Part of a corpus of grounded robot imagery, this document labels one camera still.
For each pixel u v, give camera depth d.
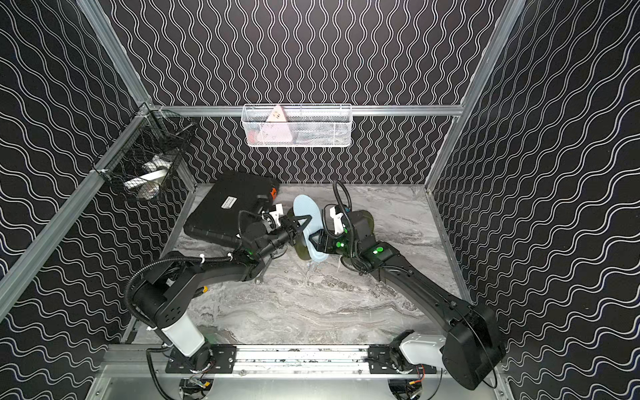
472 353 0.41
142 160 0.92
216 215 1.03
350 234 0.59
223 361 0.74
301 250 0.94
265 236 0.67
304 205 0.84
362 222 0.59
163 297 0.47
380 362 0.73
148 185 0.83
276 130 0.92
